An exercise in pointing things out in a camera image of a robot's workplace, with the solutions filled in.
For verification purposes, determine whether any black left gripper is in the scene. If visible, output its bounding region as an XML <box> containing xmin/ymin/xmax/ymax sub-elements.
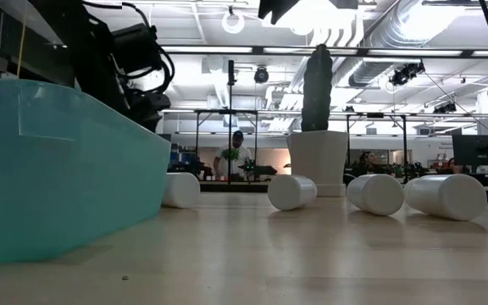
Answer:
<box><xmin>129</xmin><ymin>90</ymin><xmax>172</xmax><ymax>133</ymax></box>

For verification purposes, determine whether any white pill bottle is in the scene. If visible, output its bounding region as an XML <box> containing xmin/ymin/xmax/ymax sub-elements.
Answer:
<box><xmin>403</xmin><ymin>173</ymin><xmax>488</xmax><ymax>222</ymax></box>
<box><xmin>267</xmin><ymin>175</ymin><xmax>318</xmax><ymax>212</ymax></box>
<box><xmin>161</xmin><ymin>172</ymin><xmax>202</xmax><ymax>209</ymax></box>
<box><xmin>346</xmin><ymin>173</ymin><xmax>406</xmax><ymax>217</ymax></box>

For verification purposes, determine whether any translucent green plastic basket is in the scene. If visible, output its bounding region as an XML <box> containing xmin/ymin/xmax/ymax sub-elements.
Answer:
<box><xmin>0</xmin><ymin>78</ymin><xmax>172</xmax><ymax>264</ymax></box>

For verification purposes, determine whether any black tripod stand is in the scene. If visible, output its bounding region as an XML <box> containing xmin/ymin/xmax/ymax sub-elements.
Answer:
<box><xmin>225</xmin><ymin>58</ymin><xmax>236</xmax><ymax>184</ymax></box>

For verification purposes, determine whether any person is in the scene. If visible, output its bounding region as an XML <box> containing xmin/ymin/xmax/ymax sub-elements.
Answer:
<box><xmin>356</xmin><ymin>150</ymin><xmax>393</xmax><ymax>177</ymax></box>
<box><xmin>213</xmin><ymin>130</ymin><xmax>253</xmax><ymax>178</ymax></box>
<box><xmin>438</xmin><ymin>157</ymin><xmax>469</xmax><ymax>175</ymax></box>

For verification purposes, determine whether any green cactus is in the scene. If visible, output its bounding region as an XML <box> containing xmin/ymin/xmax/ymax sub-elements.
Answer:
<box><xmin>301</xmin><ymin>43</ymin><xmax>334</xmax><ymax>132</ymax></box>

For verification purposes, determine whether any white hexagonal plant pot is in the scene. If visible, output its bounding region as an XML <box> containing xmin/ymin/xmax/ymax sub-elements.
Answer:
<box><xmin>286</xmin><ymin>130</ymin><xmax>349</xmax><ymax>197</ymax></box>

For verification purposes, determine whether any black ceiling spotlight cluster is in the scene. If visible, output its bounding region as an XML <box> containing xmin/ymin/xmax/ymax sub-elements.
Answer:
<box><xmin>433</xmin><ymin>101</ymin><xmax>458</xmax><ymax>114</ymax></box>
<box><xmin>388</xmin><ymin>61</ymin><xmax>426</xmax><ymax>87</ymax></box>

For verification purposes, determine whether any black computer monitor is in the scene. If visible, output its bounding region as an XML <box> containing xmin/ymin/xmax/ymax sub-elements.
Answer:
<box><xmin>452</xmin><ymin>134</ymin><xmax>488</xmax><ymax>173</ymax></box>

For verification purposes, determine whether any black background workstation frame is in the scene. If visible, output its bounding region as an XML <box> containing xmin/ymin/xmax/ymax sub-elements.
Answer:
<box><xmin>193</xmin><ymin>108</ymin><xmax>259</xmax><ymax>181</ymax></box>
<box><xmin>345</xmin><ymin>112</ymin><xmax>409</xmax><ymax>179</ymax></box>

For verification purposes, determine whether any black aluminium rig frame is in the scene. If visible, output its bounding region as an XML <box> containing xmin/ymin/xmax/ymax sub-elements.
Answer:
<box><xmin>199</xmin><ymin>0</ymin><xmax>488</xmax><ymax>204</ymax></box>

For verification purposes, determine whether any white ring light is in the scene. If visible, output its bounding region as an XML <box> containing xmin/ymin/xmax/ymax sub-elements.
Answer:
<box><xmin>221</xmin><ymin>10</ymin><xmax>246</xmax><ymax>35</ymax></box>

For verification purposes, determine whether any black round ceiling camera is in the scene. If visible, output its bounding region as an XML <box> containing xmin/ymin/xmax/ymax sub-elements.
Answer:
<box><xmin>253</xmin><ymin>66</ymin><xmax>270</xmax><ymax>85</ymax></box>

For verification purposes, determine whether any thin yellow cord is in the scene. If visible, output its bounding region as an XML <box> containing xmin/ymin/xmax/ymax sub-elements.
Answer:
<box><xmin>16</xmin><ymin>16</ymin><xmax>27</xmax><ymax>80</ymax></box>

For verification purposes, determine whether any black overhead mount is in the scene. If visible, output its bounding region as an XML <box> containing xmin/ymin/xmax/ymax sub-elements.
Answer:
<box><xmin>258</xmin><ymin>0</ymin><xmax>301</xmax><ymax>25</ymax></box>

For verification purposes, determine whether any silver ventilation duct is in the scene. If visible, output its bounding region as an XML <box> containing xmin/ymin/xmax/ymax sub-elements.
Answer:
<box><xmin>294</xmin><ymin>0</ymin><xmax>474</xmax><ymax>90</ymax></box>

